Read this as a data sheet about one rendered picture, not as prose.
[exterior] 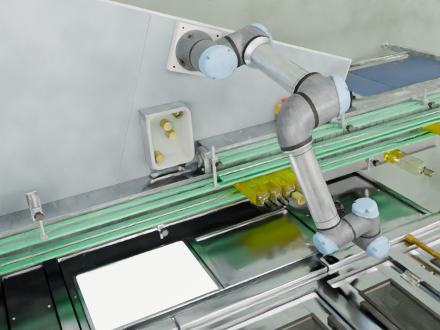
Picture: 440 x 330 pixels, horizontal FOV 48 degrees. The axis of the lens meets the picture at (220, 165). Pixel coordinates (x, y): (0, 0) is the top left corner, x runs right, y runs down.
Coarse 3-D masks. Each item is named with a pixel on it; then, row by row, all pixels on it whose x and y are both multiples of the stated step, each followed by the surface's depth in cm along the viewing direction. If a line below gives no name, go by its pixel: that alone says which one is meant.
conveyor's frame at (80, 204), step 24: (384, 96) 232; (408, 96) 230; (216, 144) 196; (240, 144) 196; (192, 168) 199; (96, 192) 187; (120, 192) 185; (144, 192) 185; (0, 216) 176; (24, 216) 175; (48, 216) 174; (72, 216) 175
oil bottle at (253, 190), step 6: (246, 180) 194; (252, 180) 194; (234, 186) 201; (240, 186) 195; (246, 186) 191; (252, 186) 190; (258, 186) 189; (246, 192) 192; (252, 192) 187; (258, 192) 185; (264, 192) 185; (252, 198) 188; (258, 198) 184; (264, 198) 184; (258, 204) 185
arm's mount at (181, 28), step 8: (176, 24) 178; (184, 24) 177; (176, 32) 178; (184, 32) 178; (208, 32) 182; (216, 32) 183; (176, 40) 178; (168, 64) 182; (176, 64) 181; (184, 72) 184; (192, 72) 186
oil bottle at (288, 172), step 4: (288, 168) 201; (280, 172) 199; (284, 172) 198; (288, 172) 198; (292, 172) 198; (288, 176) 195; (292, 176) 195; (292, 180) 192; (296, 180) 192; (296, 184) 191; (296, 188) 191; (300, 188) 190; (300, 192) 192
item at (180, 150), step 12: (180, 108) 183; (156, 120) 188; (168, 120) 190; (180, 120) 192; (156, 132) 190; (180, 132) 194; (156, 144) 192; (168, 144) 194; (180, 144) 196; (192, 144) 191; (168, 156) 194; (180, 156) 194; (192, 156) 193; (156, 168) 188
